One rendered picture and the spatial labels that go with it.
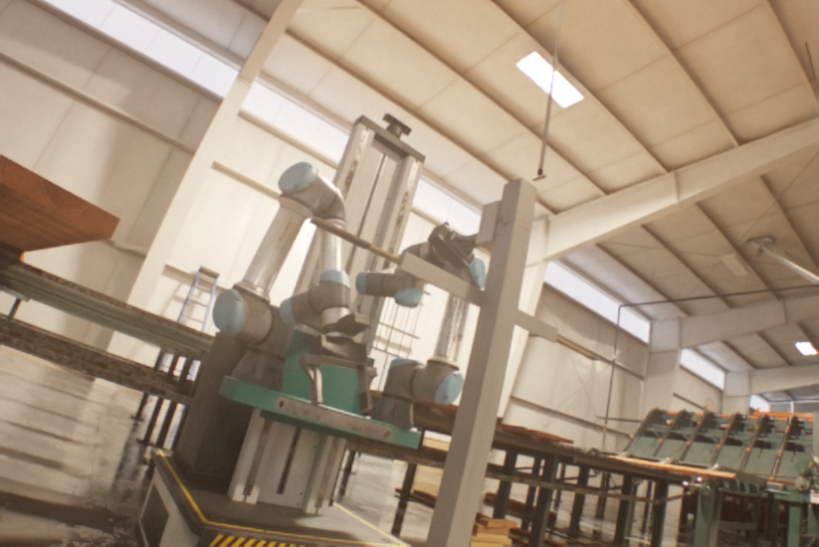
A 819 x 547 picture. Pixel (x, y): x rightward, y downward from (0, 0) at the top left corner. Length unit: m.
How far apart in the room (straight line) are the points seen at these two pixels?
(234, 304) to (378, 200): 0.84
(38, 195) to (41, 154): 7.86
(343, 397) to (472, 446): 0.76
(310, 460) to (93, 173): 7.53
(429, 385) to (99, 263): 7.33
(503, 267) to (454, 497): 0.49
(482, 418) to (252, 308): 0.67
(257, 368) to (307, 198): 0.50
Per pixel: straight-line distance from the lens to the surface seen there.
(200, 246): 8.55
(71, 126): 9.06
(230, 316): 1.26
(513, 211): 1.09
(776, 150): 9.84
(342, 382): 1.62
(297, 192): 1.33
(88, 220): 1.09
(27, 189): 1.07
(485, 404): 0.97
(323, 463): 1.68
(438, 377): 1.54
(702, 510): 6.26
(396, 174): 1.96
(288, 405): 1.37
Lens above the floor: 0.68
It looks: 21 degrees up
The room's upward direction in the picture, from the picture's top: 15 degrees clockwise
